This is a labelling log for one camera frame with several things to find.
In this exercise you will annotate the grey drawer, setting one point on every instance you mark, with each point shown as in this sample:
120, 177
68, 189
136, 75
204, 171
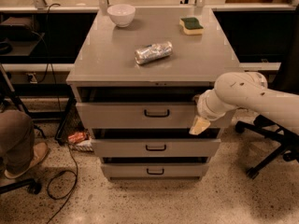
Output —
137, 115
154, 170
136, 148

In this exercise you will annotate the black tripod stand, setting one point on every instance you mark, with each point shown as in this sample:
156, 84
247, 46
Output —
8, 90

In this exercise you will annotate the yellow green sponge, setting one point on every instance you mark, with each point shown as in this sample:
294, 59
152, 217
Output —
191, 26

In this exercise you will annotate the white bowl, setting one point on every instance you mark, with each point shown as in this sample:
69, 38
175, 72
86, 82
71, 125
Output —
122, 14

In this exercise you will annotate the tan shoe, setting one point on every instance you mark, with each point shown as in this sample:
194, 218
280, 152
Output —
35, 157

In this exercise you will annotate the black chair caster base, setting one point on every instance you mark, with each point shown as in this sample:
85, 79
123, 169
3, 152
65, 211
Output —
33, 186

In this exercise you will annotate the silver crushed can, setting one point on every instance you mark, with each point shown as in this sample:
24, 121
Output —
153, 52

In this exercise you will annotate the black office chair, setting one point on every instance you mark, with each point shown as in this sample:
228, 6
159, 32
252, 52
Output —
287, 79

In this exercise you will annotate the grey middle drawer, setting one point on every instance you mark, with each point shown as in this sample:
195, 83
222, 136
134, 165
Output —
136, 148

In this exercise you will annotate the grey drawer cabinet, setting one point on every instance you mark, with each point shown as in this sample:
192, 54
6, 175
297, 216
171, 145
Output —
106, 71

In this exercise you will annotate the person leg brown trousers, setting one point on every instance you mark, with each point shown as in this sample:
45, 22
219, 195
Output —
16, 142

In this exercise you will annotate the grey top drawer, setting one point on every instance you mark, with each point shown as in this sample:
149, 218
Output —
137, 115

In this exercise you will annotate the grey bottom drawer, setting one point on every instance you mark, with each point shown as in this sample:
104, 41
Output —
154, 170

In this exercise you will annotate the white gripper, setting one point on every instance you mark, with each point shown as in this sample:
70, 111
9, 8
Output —
203, 107

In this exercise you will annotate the orange snack packet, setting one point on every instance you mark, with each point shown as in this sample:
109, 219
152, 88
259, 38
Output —
77, 137

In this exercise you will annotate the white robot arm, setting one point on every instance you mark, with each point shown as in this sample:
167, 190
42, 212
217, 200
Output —
247, 90

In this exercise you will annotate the black wire basket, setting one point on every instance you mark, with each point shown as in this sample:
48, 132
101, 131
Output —
70, 123

